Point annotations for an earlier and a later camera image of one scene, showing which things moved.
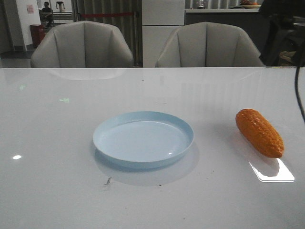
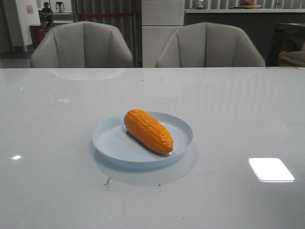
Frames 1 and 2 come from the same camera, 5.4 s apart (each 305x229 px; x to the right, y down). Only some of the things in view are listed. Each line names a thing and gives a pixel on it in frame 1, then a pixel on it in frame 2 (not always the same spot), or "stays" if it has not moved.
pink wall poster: x=30 y=8 stays
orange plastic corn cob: x=257 y=129 to x=148 y=130
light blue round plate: x=143 y=139 stays
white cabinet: x=160 y=18 stays
